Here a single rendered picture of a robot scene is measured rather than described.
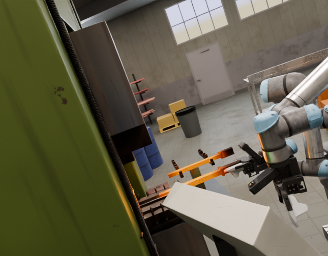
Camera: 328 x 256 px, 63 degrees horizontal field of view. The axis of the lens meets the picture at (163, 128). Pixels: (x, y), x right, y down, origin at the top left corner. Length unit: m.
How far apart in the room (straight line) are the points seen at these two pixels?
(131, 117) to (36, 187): 0.41
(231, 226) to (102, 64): 0.71
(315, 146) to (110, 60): 0.94
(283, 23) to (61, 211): 11.04
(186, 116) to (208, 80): 4.86
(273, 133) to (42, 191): 0.69
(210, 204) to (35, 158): 0.48
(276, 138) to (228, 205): 0.33
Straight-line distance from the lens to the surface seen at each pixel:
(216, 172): 1.29
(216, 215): 0.64
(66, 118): 0.77
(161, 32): 11.18
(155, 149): 5.13
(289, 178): 0.94
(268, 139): 0.87
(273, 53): 11.31
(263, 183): 0.93
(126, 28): 11.50
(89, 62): 1.03
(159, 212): 1.19
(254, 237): 0.55
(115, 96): 1.02
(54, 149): 0.79
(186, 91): 11.04
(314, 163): 1.36
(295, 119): 0.89
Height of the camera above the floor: 1.49
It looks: 9 degrees down
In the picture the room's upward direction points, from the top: 20 degrees counter-clockwise
